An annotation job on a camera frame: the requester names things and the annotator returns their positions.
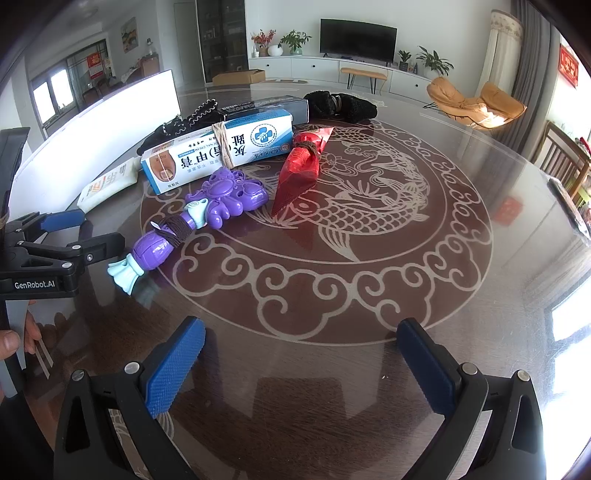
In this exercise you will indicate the framed wall painting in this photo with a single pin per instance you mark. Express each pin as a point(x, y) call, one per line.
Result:
point(129, 34)

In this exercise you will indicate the black scrunchie with white trim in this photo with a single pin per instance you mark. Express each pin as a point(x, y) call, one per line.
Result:
point(171, 129)

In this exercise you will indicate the purple plastic toy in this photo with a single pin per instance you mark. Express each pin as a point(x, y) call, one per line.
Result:
point(221, 194)

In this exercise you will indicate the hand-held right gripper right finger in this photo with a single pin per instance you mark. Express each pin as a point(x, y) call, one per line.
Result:
point(425, 369)

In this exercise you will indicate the red flower arrangement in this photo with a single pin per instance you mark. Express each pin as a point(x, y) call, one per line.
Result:
point(262, 39)

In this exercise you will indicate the white sheer curtain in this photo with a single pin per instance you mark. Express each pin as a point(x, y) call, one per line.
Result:
point(501, 46)

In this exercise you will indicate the brown patterned glass desktop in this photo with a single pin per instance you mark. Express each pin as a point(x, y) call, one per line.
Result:
point(300, 415)

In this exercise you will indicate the black flat television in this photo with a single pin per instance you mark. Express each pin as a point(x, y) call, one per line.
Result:
point(358, 39)

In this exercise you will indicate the small potted plant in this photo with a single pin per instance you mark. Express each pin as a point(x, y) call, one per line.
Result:
point(404, 57)

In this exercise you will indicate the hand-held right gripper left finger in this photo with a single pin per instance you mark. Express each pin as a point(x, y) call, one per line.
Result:
point(175, 364)

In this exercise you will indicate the dark plastic-wrapped item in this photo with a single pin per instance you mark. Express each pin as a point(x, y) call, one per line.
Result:
point(572, 207)

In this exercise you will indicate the white round vase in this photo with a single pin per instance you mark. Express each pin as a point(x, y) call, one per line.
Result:
point(276, 50)

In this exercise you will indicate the white television cabinet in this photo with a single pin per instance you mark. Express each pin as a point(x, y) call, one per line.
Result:
point(314, 69)

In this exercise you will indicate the orange padded bench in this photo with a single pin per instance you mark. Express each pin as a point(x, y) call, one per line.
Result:
point(362, 72)

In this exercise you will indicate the green potted plant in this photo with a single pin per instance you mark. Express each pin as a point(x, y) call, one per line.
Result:
point(295, 41)

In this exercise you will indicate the person's left hand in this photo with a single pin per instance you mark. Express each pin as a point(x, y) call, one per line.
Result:
point(7, 344)

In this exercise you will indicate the red wall hanging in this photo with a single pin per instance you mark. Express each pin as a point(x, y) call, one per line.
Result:
point(569, 67)

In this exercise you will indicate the cardboard box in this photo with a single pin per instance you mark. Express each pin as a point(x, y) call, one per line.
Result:
point(238, 77)

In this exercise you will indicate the blue and white carton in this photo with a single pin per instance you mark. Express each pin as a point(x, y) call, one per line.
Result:
point(207, 147)

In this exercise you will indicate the grey curtain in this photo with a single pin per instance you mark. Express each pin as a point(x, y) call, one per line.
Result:
point(535, 78)

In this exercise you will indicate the red foil packet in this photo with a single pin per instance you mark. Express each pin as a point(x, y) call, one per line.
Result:
point(298, 175)

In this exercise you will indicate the white cream tube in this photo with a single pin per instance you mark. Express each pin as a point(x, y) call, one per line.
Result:
point(106, 184)

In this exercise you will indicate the orange lounge chair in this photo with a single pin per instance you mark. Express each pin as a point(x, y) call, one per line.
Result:
point(457, 99)

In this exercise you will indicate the red door sign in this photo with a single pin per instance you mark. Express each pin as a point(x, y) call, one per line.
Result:
point(95, 64)

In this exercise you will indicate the large leafy potted plant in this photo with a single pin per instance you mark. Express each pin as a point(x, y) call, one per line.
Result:
point(434, 62)

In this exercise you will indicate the dark glass display cabinet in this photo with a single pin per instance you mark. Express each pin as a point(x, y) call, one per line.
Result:
point(221, 37)

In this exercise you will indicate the long black box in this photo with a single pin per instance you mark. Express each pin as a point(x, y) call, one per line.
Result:
point(277, 106)

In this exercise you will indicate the black fluffy cloth bundle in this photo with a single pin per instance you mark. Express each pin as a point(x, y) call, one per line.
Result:
point(360, 110)

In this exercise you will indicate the wooden chair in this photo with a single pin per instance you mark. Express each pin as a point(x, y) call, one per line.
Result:
point(558, 152)

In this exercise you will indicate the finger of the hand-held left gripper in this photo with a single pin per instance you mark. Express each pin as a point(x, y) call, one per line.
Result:
point(101, 247)
point(60, 220)

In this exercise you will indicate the wooden side cabinet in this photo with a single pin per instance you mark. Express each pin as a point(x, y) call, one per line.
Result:
point(150, 64)

